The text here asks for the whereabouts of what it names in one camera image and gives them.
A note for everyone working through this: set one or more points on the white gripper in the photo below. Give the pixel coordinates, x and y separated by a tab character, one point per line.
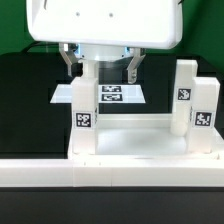
152	24

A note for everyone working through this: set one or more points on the white desk top tray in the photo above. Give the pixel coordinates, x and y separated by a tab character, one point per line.
142	136

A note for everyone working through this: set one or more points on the white tag mat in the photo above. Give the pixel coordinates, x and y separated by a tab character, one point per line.
127	94

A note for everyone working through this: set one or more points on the white front fence bar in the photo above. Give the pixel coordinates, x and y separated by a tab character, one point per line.
104	173

